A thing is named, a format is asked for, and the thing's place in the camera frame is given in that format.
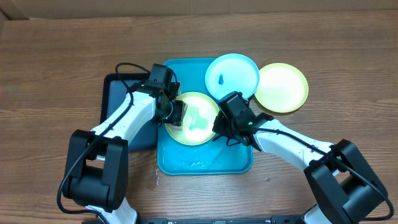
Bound green scrubbing sponge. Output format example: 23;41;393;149
169;100;188;130

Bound yellow-green plate front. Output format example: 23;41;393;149
166;92;219;146

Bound yellow-green plate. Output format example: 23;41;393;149
166;92;219;146
254;63;309;113

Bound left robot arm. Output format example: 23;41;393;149
57;63;187;223

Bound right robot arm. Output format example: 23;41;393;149
213;91;394;224

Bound teal plastic tray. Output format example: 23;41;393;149
157;58;254;175

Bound black plastic tray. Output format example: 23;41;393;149
100;73;158;152

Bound light blue plate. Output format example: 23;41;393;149
205;54;259;100

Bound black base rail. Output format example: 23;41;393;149
136;215;305;224

